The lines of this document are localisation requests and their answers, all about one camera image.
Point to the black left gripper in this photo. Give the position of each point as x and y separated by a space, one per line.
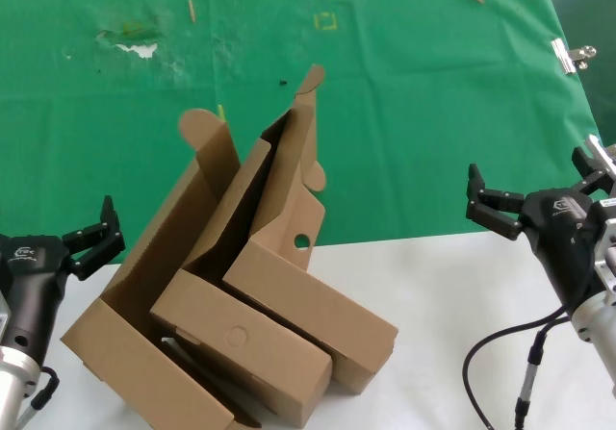
29 285

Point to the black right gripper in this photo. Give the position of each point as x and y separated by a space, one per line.
558 237

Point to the cardboard box round hole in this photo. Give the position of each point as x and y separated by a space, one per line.
313 300

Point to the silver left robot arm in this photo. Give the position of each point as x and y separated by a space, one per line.
12 386

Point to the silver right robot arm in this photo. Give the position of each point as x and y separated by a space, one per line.
597 329

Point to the large open cardboard box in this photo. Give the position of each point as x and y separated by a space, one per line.
139 377

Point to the closed cardboard box embossed circle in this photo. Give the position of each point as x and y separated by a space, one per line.
250 353

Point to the silver binder clip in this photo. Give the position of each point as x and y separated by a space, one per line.
568 57
593 142

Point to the green table cloth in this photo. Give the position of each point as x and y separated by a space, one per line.
409 136

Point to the yellow green stick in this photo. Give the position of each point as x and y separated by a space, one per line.
221 112

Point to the long wooden stick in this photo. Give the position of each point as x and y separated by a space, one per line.
191 10

